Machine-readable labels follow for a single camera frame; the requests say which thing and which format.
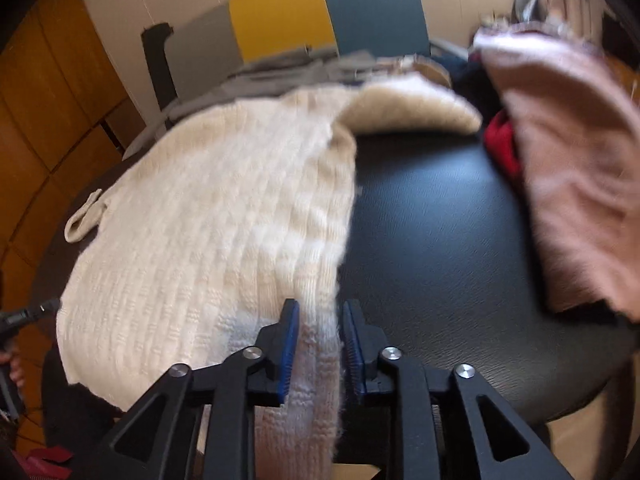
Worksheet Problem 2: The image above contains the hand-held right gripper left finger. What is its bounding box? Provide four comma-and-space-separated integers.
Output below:
97, 299, 301, 480

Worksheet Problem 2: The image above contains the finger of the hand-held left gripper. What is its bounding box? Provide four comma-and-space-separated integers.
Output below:
0, 298, 62, 332

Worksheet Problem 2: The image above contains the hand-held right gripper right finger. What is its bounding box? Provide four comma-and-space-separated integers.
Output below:
341, 300, 576, 480

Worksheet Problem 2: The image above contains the white knit sweater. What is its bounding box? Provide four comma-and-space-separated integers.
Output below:
56, 72, 483, 480

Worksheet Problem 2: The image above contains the wooden wardrobe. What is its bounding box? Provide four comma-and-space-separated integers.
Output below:
0, 0, 168, 321

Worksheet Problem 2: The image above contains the red garment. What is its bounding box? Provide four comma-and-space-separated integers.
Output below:
482, 110, 523, 181

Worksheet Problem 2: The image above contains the grey hoodie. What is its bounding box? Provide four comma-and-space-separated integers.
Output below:
122, 47, 376, 158

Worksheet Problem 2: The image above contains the black rolled mat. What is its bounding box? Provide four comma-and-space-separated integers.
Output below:
141, 22, 177, 111

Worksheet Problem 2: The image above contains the pink fleece garment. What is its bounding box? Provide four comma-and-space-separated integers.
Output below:
472, 22, 640, 322

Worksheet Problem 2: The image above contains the tan garment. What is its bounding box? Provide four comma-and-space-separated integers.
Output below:
400, 56, 455, 90

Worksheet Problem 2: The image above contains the dark navy garment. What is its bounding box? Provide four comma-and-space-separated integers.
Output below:
440, 52, 501, 111

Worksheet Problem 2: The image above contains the grey yellow blue sofa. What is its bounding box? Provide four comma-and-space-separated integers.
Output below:
167, 0, 432, 68

